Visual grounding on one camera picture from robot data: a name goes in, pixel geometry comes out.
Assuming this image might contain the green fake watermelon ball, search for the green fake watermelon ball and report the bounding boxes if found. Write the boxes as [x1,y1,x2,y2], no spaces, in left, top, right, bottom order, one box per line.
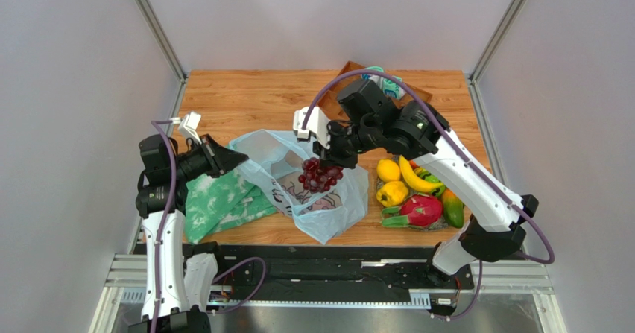
[414,167,446,197]

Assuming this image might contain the green white folded cloth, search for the green white folded cloth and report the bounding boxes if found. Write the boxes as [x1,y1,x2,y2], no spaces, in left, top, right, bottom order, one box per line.
[185,171,277,244]

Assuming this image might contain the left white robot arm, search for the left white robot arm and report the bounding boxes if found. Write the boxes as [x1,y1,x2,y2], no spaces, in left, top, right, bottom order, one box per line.
[127,134,248,332]

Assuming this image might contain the yellow fake lemon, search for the yellow fake lemon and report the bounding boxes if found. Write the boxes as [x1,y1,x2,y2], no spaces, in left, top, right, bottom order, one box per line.
[376,159,401,183]

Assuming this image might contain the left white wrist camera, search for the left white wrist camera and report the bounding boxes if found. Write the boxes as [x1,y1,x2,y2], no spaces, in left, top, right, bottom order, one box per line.
[168,111,202,145]

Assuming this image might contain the speckled round plate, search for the speckled round plate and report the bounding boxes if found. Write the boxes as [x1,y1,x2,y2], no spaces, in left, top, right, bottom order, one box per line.
[375,156,463,231]

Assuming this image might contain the red green fake mango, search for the red green fake mango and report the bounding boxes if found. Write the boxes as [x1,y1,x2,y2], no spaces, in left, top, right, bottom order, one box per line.
[440,188,464,229]

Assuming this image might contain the teal white rolled sock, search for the teal white rolled sock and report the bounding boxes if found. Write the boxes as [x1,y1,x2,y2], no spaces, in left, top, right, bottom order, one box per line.
[360,66,385,80]
[381,78,405,100]

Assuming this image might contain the brown wooden compartment tray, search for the brown wooden compartment tray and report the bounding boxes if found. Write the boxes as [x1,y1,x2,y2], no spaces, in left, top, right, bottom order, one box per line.
[317,60,434,123]

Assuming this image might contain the aluminium frame rail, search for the aluminium frame rail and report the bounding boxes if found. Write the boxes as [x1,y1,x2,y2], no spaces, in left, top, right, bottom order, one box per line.
[89,253,566,333]

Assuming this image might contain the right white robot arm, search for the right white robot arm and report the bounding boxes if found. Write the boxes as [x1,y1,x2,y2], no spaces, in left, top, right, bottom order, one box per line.
[294,78,538,281]

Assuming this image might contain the single yellow fake banana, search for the single yellow fake banana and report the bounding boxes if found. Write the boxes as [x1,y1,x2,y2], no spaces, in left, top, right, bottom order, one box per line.
[398,156,444,194]

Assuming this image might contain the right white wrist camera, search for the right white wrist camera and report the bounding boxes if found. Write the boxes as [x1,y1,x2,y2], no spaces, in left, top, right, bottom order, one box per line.
[292,107,331,149]

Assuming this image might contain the pink fake dragon fruit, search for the pink fake dragon fruit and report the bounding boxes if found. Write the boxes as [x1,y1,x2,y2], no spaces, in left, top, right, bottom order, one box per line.
[380,194,443,228]

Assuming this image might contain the dark red fake grapes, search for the dark red fake grapes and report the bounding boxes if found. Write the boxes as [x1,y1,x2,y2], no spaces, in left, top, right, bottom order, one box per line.
[298,158,344,194]

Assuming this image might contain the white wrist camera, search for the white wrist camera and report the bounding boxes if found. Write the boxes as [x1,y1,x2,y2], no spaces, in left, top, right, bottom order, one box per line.
[292,107,331,149]
[168,111,202,145]

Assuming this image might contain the translucent printed plastic bag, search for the translucent printed plastic bag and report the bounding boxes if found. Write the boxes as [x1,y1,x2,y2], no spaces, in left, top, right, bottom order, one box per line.
[229,130,369,244]

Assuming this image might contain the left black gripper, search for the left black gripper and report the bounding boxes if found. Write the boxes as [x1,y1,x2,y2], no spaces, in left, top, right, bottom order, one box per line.
[171,134,247,183]

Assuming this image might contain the yellow fake bell pepper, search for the yellow fake bell pepper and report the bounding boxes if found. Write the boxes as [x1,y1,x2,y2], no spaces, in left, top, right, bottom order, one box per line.
[376,180,410,208]

